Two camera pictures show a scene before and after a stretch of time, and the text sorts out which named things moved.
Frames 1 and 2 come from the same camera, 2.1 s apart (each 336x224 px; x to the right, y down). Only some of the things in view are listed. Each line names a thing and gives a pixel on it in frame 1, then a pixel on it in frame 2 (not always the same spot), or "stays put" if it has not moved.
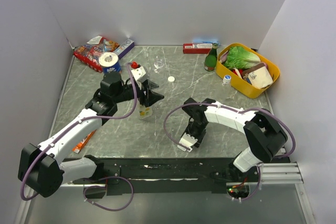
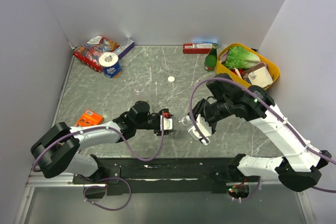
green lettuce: x=239 y=58 stays put
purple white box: x=125 y=47 stays put
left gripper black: x=151 y=96 -> x=158 y=131
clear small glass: x=158 y=63 -> x=185 y=120
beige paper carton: x=259 y=76 stays put
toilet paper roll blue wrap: x=109 y=62 stays put
